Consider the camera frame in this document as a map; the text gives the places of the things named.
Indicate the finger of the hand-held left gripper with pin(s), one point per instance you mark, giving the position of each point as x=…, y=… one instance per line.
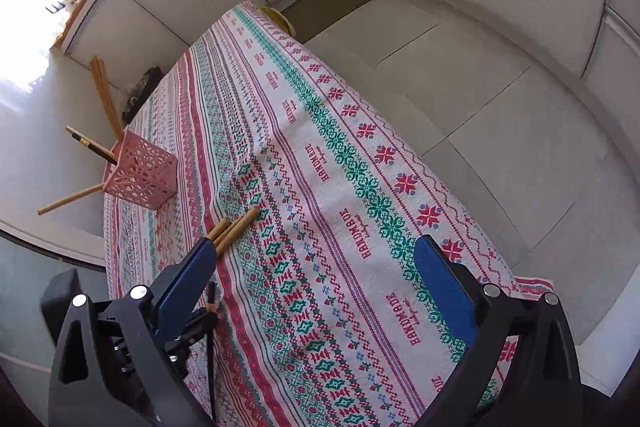
x=200, y=322

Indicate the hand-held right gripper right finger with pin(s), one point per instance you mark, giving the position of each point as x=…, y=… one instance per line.
x=440, y=287

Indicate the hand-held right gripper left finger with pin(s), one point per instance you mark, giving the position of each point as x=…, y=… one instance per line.
x=200, y=259

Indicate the light wooden chopstick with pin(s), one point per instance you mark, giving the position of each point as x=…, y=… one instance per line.
x=70, y=198
x=226, y=234
x=240, y=223
x=97, y=79
x=217, y=229
x=106, y=82

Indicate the pink perforated utensil holder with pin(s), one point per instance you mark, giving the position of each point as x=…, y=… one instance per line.
x=142, y=172

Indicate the dark patterned chopstick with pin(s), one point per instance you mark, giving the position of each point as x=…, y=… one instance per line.
x=92, y=142
x=87, y=146

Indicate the frosted glass door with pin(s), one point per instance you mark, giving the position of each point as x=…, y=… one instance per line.
x=20, y=287

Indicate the patterned red green tablecloth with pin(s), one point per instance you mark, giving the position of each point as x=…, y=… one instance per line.
x=325, y=207

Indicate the dark object beside table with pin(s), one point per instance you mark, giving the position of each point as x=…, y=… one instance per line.
x=142, y=89

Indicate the yellow object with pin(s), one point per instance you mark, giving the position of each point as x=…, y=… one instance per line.
x=277, y=18

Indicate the wooden cabinet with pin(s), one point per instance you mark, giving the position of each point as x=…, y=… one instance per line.
x=75, y=19

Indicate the small black floor items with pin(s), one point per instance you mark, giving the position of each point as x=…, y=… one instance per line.
x=55, y=8

